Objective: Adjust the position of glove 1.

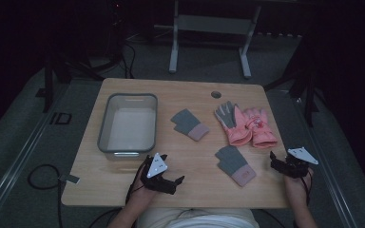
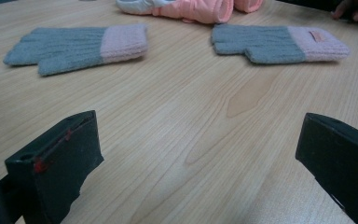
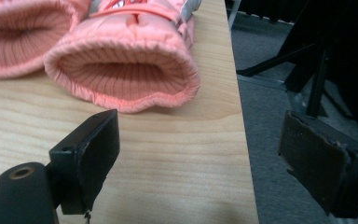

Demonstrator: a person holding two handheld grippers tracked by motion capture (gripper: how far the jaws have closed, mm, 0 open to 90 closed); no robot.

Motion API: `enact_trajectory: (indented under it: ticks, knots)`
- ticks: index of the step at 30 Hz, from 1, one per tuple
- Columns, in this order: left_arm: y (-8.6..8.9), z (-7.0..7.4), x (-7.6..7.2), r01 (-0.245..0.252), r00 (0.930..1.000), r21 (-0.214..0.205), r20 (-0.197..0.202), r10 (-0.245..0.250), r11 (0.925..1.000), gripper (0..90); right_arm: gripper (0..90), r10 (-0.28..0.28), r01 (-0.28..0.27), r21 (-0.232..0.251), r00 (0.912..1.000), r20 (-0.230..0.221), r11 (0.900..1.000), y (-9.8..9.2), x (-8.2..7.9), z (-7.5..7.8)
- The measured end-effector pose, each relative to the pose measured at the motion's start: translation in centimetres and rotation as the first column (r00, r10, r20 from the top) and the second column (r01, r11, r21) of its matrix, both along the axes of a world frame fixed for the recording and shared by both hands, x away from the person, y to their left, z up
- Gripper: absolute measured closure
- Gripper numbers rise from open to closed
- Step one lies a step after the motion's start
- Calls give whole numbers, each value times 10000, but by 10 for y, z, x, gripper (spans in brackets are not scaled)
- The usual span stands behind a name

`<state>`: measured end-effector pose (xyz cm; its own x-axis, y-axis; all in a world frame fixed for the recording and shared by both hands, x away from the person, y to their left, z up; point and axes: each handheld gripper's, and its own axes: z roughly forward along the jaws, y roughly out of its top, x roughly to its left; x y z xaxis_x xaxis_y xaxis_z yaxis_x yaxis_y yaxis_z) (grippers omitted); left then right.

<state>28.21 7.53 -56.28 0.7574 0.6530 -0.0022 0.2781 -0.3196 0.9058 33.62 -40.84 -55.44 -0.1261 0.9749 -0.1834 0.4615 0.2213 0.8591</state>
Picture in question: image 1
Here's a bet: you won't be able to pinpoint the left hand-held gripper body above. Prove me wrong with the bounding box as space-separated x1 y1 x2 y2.
140 153 177 196

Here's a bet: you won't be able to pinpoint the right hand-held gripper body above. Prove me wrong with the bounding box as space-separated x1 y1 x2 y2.
279 146 319 179

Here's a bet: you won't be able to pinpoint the grey knit glove pink cuff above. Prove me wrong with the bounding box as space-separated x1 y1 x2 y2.
170 108 211 143
214 144 258 188

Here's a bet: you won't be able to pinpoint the grey plastic storage bin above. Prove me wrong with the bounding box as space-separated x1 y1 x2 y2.
97 92 159 162

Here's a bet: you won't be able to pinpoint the person's right hand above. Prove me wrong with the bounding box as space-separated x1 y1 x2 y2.
284 172 315 203

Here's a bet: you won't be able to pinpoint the person's left hand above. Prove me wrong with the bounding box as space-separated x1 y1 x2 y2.
128 177 160 207

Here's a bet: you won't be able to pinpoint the person's light clothing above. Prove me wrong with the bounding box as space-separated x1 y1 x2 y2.
137 207 261 228

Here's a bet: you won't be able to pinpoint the pink ski glove grey palm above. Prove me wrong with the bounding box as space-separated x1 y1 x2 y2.
214 101 254 147

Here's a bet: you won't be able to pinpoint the black tripod stand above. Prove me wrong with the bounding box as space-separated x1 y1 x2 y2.
263 37 324 128
35 44 131 114

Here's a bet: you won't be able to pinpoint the small grey tag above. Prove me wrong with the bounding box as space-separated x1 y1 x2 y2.
58 173 81 185

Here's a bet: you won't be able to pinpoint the white metal stand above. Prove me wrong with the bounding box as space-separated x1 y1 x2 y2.
168 0 263 80

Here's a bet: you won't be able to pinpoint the grey floor rail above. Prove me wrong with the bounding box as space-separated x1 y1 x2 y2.
0 84 72 228
291 94 360 228

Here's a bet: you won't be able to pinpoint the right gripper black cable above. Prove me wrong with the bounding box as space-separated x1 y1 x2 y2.
299 175 314 207

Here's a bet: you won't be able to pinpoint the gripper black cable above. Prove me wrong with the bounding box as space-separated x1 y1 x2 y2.
87 158 150 228
299 175 314 207

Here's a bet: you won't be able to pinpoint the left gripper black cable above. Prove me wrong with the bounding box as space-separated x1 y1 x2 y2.
87 158 150 228

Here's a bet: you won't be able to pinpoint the thin black cables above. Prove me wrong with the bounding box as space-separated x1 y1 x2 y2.
120 39 138 80

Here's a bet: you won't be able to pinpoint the black floor cable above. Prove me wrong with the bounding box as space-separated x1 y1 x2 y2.
27 163 65 228

